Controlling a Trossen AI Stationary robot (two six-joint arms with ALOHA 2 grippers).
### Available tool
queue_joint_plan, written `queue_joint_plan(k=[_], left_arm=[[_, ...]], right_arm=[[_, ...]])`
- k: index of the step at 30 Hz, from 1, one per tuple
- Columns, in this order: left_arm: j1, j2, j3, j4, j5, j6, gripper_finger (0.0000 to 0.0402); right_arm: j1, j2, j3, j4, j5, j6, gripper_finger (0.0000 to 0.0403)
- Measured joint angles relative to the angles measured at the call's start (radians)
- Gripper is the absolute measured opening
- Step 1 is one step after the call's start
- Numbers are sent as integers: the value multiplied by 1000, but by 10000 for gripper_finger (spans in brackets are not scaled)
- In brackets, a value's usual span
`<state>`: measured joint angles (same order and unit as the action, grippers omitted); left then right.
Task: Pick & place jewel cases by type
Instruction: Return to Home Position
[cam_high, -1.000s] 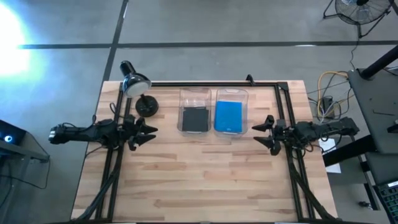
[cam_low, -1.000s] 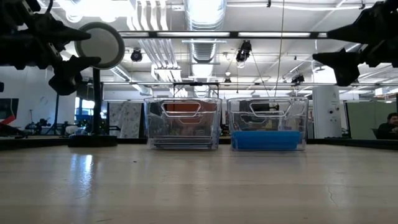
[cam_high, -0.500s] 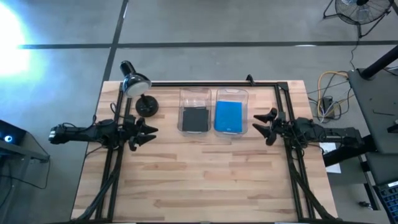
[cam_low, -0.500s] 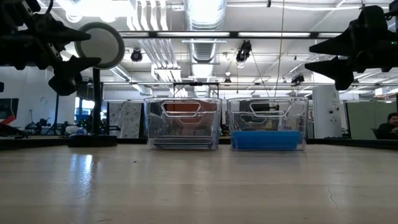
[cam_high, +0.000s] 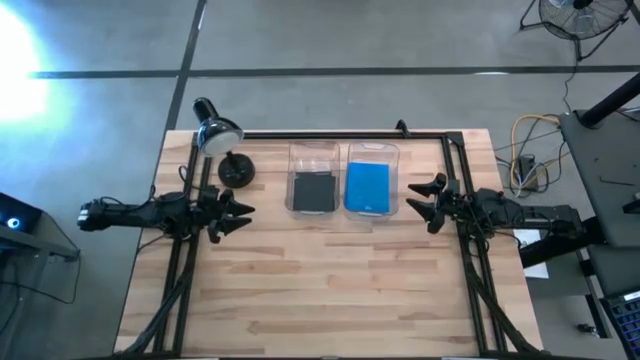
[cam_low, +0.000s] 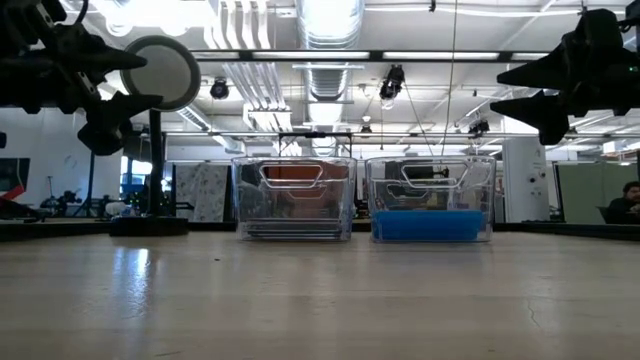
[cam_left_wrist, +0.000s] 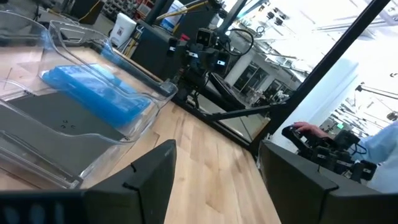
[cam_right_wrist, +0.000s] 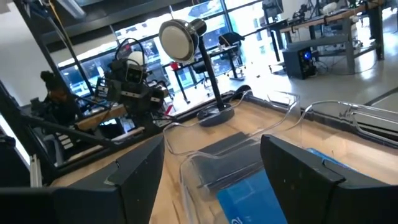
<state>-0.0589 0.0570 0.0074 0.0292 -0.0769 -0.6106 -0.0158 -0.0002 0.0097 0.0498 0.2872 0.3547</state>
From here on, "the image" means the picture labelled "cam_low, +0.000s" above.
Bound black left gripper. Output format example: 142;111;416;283
0;0;164;156

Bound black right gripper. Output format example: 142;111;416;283
489;8;640;146

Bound blue jewel case white logo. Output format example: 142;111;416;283
372;209;485;222

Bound black desk lamp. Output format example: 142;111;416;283
109;34;202;237

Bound black tripod stand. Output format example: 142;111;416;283
82;149;100;217

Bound white column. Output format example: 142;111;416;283
501;137;550;224

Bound person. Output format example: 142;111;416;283
603;180;640;225

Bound patterned fabric panel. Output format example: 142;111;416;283
172;163;232;223

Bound black device red stripe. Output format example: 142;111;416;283
0;184;44;222

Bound black overhead rig bar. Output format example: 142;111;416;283
192;48;556;64

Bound clear plastic bin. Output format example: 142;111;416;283
364;154;497;245
231;155;359;243

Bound orange box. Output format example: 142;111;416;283
262;164;350;199

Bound black ceiling camera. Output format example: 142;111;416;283
468;118;491;139
378;63;406;101
209;77;231;100

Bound green partition wall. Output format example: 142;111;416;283
552;160;640;225

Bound black aluminium table frame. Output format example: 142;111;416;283
0;217;640;242

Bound silver ventilation duct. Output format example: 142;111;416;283
294;0;366;101

